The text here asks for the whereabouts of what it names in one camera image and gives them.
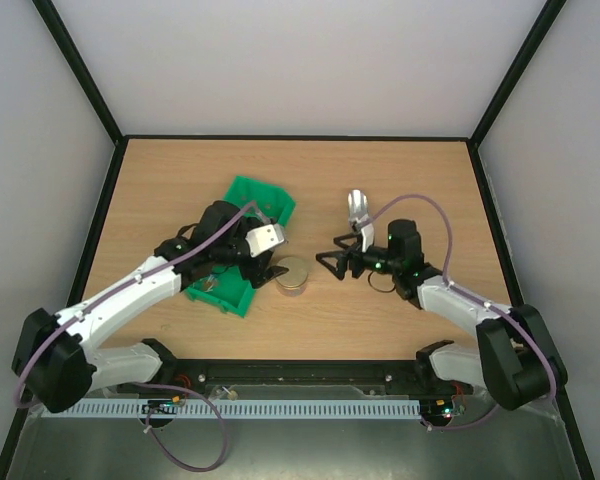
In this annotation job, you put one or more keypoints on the light blue cable duct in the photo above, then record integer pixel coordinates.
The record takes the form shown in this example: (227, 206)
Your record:
(243, 409)

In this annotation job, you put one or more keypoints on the silver metal scoop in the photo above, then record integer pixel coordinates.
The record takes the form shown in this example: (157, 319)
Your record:
(358, 209)

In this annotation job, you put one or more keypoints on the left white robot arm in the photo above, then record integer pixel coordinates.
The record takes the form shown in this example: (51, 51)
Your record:
(176, 264)

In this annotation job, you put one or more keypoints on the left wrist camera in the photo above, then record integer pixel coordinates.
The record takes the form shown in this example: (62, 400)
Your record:
(265, 238)

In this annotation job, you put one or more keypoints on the gold jar lid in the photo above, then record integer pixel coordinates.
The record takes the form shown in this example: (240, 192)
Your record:
(298, 270)

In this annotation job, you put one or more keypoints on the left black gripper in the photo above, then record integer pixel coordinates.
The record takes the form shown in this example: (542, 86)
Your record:
(263, 277)

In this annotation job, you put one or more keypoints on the black cage frame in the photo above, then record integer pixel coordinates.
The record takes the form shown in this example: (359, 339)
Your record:
(540, 28)

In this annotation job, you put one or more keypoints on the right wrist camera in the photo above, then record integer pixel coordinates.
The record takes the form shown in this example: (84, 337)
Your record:
(364, 229)

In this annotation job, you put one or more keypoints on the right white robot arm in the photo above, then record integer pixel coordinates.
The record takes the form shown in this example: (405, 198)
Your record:
(480, 320)

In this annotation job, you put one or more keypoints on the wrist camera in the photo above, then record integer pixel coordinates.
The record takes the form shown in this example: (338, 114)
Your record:
(265, 238)
(364, 229)

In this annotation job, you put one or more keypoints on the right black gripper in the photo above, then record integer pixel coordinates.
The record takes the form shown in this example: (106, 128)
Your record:
(355, 257)

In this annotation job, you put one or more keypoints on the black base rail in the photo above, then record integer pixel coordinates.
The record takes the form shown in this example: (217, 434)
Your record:
(300, 374)

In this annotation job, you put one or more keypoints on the clear glass jar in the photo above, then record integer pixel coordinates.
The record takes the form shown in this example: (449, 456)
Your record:
(291, 290)

